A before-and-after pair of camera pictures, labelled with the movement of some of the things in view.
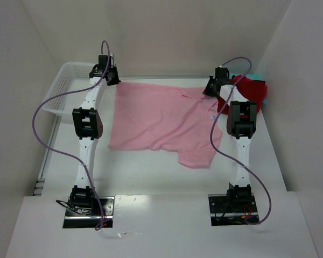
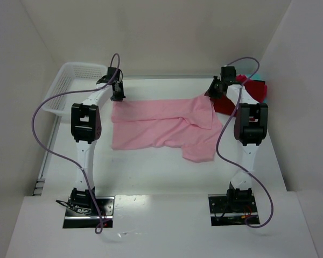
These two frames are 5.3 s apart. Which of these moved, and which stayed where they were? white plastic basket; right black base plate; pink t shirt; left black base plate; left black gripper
Moved: left black gripper; pink t shirt
Stayed: white plastic basket; right black base plate; left black base plate
